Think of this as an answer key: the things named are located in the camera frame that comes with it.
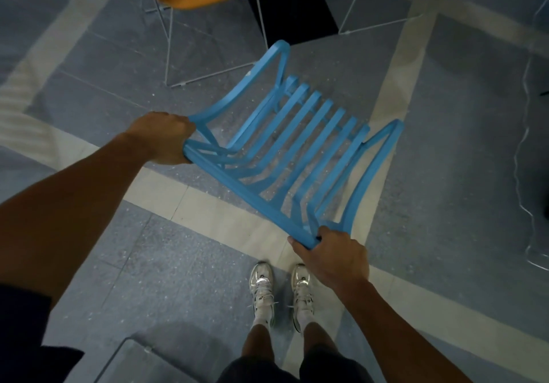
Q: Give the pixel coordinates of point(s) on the person's leg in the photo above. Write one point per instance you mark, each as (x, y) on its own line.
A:
(319, 342)
(257, 344)

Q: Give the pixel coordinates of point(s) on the person's dark shorts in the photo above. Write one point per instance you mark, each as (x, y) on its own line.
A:
(296, 370)

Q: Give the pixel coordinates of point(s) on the person's right leg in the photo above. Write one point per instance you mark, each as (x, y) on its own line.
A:
(319, 342)

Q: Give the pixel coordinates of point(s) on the person's right hand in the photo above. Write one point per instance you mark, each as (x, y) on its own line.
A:
(339, 260)

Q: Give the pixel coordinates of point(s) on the person's left white sneaker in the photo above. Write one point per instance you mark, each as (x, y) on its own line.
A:
(261, 286)

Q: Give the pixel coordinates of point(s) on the person's white sneaker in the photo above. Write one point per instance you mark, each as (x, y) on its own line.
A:
(261, 286)
(303, 294)

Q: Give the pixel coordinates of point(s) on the person's right forearm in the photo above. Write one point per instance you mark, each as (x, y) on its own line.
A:
(394, 335)

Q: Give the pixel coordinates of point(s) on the black table base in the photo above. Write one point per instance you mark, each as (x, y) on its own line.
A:
(296, 9)

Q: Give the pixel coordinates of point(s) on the person's dark shirt sleeve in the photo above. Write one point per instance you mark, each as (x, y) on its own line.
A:
(25, 340)

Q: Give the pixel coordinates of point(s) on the blue slatted wooden chair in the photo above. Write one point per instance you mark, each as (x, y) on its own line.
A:
(253, 198)

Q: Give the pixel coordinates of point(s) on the glass table top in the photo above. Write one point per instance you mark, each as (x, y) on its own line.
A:
(137, 365)

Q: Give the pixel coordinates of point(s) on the person's left leg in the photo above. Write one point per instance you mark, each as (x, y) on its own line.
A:
(257, 344)

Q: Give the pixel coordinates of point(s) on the person's white sock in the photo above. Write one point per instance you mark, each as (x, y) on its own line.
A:
(262, 323)
(307, 325)

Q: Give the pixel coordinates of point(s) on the person's left white sock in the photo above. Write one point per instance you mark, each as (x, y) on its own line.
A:
(262, 323)

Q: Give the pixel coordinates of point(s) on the person's right white sock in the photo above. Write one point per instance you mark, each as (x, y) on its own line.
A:
(307, 325)

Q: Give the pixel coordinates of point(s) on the person's left forearm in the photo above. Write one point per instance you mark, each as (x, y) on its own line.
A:
(73, 207)

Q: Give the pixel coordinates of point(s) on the person's right thumb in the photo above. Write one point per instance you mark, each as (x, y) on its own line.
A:
(299, 246)

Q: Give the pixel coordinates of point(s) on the person's left thumb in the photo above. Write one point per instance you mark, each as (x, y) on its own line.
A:
(185, 124)

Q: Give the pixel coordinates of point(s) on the person's right white sneaker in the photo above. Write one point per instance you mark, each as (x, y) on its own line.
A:
(303, 294)

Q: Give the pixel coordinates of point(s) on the person's left hand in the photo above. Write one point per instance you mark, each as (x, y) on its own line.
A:
(161, 138)

